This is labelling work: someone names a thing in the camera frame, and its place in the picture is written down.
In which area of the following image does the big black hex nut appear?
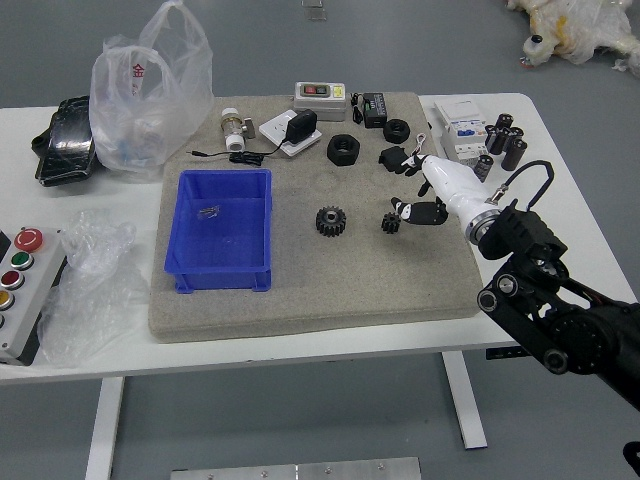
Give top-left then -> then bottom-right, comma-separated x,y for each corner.
326,133 -> 360,166

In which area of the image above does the white table leg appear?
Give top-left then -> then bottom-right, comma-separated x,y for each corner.
440,351 -> 488,450
84,377 -> 125,480

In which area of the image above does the white circuit breaker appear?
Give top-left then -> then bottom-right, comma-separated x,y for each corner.
432,98 -> 494,165

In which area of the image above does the black plastic tray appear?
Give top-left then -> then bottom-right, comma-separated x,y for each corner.
31,95 -> 97,189

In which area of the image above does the grey switch box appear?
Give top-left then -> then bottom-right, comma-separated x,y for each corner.
292,81 -> 348,123

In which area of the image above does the blue plastic box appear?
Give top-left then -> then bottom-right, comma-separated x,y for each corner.
164,168 -> 274,293

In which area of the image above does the white wall socket plate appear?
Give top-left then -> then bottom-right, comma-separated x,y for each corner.
258,109 -> 324,159

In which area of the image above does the grey-brown foam mat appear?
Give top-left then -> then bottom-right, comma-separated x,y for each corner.
147,91 -> 485,344

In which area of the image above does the metal floor fixture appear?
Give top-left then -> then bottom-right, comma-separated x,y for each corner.
301,0 -> 329,22

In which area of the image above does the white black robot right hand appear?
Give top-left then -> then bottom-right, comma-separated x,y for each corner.
391,153 -> 497,227

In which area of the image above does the black table control panel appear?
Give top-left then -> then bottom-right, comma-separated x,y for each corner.
485,344 -> 532,360

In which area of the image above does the grey push-button control box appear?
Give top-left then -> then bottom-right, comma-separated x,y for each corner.
0,227 -> 69,366

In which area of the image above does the black adapter cord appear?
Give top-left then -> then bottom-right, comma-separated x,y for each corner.
185,141 -> 287,168

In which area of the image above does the black power module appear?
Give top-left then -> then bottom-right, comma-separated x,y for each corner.
362,92 -> 391,130

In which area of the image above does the black plug adapter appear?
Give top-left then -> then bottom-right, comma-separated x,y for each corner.
284,108 -> 319,144

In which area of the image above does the silver metal plate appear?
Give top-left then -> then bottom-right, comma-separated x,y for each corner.
169,456 -> 422,480

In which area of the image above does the big black gear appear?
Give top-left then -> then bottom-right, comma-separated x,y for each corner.
315,206 -> 349,239

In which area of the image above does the plastic-wrapped yellow plush toy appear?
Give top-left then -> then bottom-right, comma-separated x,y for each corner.
504,0 -> 640,79

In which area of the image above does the brass valve white fitting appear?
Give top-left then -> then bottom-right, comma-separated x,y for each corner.
218,107 -> 256,153

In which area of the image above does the clear crumpled plastic bag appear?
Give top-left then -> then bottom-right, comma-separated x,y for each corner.
37,208 -> 151,369

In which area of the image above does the white plastic bag red print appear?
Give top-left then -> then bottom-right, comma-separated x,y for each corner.
88,0 -> 215,176

